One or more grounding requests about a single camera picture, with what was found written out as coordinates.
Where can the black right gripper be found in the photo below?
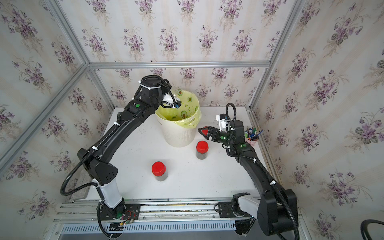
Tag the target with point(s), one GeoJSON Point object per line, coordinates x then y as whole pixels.
{"type": "Point", "coordinates": [211, 130]}

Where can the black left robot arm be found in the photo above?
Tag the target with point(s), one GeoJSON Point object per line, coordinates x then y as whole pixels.
{"type": "Point", "coordinates": [153, 92]}

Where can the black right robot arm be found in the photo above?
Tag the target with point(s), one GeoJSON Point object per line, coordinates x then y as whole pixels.
{"type": "Point", "coordinates": [276, 209]}

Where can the green avocado print bag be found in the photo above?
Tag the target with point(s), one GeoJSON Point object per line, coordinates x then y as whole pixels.
{"type": "Point", "coordinates": [188, 115]}

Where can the pens in cup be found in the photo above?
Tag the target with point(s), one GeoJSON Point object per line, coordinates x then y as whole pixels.
{"type": "Point", "coordinates": [252, 134]}

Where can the pink pen holder cup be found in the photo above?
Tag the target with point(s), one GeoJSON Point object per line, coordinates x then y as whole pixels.
{"type": "Point", "coordinates": [253, 142]}

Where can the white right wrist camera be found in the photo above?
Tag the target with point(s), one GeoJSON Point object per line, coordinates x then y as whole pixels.
{"type": "Point", "coordinates": [223, 121]}

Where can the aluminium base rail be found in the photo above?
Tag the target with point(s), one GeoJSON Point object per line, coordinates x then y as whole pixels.
{"type": "Point", "coordinates": [159, 216]}

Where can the aluminium frame bars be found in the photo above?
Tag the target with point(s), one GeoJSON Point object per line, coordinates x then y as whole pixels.
{"type": "Point", "coordinates": [90, 68]}

